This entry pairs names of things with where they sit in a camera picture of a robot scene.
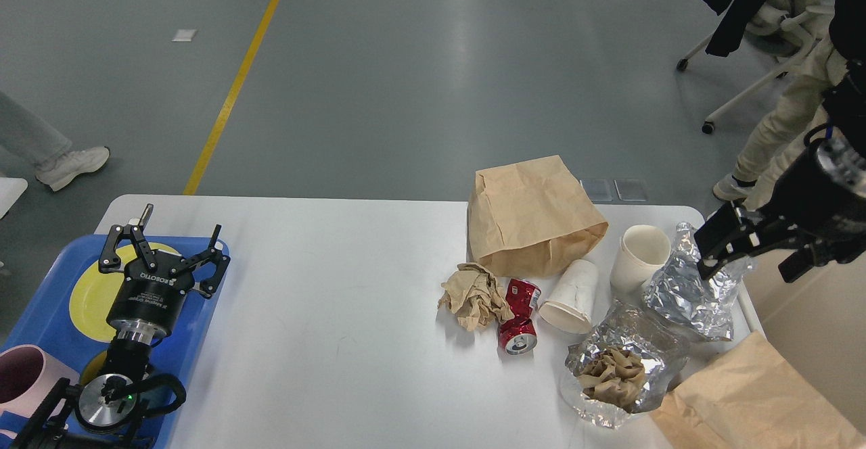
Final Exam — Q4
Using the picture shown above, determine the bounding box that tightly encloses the clear floor plate left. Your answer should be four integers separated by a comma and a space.
579, 179, 613, 203

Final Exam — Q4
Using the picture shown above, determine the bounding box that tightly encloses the dark green mug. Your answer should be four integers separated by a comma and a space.
78, 349, 172, 423

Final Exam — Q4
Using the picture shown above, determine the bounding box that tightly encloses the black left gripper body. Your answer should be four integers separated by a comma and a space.
106, 270, 191, 341

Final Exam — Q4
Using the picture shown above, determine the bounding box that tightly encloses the brown paper bag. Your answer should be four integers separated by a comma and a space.
468, 154, 609, 279
650, 332, 865, 448

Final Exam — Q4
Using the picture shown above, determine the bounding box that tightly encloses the beige plastic bin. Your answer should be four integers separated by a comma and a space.
744, 251, 865, 433

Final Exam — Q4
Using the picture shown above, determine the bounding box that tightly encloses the crushed red soda can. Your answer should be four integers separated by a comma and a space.
499, 279, 541, 356

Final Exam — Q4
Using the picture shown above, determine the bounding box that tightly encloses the person in beige trousers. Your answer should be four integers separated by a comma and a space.
712, 0, 865, 210

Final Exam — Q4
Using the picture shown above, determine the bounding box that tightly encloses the clear floor plate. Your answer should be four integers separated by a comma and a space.
579, 179, 613, 203
614, 179, 649, 202

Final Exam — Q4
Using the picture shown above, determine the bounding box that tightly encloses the clear floor plate right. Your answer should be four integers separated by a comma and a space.
614, 179, 649, 202

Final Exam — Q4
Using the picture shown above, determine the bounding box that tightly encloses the pink ribbed mug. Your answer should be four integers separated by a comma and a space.
1, 344, 80, 448

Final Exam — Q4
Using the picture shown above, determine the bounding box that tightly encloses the small white side table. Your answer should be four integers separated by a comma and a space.
0, 176, 28, 218

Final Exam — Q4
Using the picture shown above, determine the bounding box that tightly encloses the yellow plastic plate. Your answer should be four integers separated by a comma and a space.
69, 241, 182, 343

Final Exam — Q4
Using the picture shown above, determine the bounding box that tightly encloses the aluminium foil sheet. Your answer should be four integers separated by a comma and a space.
559, 302, 691, 429

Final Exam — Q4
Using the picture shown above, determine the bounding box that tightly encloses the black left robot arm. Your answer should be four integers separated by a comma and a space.
2, 204, 230, 448

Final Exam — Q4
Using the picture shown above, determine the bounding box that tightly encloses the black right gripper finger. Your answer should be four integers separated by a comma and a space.
777, 233, 865, 283
693, 202, 789, 280

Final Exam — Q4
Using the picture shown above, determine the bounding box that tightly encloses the passer-by white shoe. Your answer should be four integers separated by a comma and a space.
0, 91, 111, 193

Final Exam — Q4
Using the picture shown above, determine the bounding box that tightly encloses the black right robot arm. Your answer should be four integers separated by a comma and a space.
695, 60, 865, 283

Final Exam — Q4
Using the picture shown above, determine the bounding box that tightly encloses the brown paper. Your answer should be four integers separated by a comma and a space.
576, 347, 646, 411

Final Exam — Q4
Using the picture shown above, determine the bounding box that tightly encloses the white wheeled chair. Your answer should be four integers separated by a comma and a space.
675, 0, 834, 134

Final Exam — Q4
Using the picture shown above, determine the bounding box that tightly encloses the white paper cup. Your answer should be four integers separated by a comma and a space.
539, 259, 598, 335
610, 224, 671, 295

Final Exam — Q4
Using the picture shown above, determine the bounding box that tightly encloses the white paper cup upright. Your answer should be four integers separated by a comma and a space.
610, 224, 671, 295

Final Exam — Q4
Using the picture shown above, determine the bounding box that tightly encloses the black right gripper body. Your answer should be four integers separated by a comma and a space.
758, 140, 864, 253

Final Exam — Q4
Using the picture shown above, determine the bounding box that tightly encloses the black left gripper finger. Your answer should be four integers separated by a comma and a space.
98, 204, 158, 275
169, 224, 230, 299

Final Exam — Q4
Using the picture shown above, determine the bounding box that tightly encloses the blue plastic tray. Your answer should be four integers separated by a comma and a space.
2, 234, 220, 448

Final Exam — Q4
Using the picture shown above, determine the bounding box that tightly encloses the crumpled brown paper ball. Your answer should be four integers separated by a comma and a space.
437, 263, 516, 332

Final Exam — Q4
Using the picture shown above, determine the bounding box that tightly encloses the crushed clear plastic bottle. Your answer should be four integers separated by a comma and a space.
641, 222, 754, 341

